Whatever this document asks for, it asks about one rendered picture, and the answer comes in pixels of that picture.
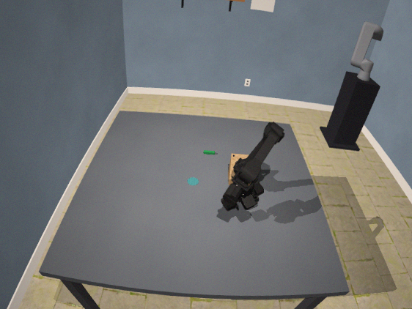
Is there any cyan circle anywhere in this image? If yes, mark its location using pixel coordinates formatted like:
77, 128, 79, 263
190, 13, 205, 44
188, 177, 199, 185

